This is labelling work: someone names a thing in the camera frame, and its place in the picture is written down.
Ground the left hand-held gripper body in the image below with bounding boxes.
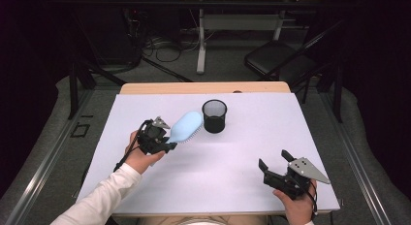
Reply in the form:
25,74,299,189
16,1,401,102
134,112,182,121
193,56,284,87
137,115,172,156

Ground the person's right hand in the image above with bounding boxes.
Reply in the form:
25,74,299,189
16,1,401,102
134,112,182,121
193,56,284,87
272,179,318,225

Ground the black floor socket frame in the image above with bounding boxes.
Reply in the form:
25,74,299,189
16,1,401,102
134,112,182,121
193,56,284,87
70,122,91,139

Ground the hand-held gripper cable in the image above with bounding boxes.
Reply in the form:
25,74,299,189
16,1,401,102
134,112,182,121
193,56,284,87
303,180,319,218
112,119,153,173

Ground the black folding chair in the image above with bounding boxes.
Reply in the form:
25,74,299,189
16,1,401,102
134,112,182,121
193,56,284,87
243,19,347,105

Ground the black metal stand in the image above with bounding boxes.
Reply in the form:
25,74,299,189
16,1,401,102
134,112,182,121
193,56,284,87
67,61,127,120

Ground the left hand-held gripper cable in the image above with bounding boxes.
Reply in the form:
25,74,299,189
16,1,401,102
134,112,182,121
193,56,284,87
112,119,153,173

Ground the right hand-held gripper cable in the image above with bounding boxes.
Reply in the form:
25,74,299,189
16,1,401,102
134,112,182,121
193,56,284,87
303,180,319,218

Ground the metal floor rail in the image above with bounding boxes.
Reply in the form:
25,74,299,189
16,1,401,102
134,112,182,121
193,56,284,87
318,92,392,225
4,88,95,225

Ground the black mesh cup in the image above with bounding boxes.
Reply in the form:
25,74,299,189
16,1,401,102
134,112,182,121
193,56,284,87
201,99,228,135

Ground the tangle of floor cables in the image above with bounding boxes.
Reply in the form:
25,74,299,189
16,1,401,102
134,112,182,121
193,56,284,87
142,27,203,82

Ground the white-framed desk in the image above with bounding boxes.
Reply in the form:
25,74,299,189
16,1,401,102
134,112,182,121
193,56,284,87
177,0,326,75

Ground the person's left hand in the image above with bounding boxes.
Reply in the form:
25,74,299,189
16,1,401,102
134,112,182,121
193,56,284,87
124,131,166,175

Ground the light blue hairbrush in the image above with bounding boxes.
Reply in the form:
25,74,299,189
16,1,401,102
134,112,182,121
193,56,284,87
165,111,204,145

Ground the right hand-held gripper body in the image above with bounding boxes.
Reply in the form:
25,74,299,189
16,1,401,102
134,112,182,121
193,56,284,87
263,156,332,201

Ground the white table board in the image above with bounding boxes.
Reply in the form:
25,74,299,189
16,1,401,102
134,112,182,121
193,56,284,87
77,92,341,216

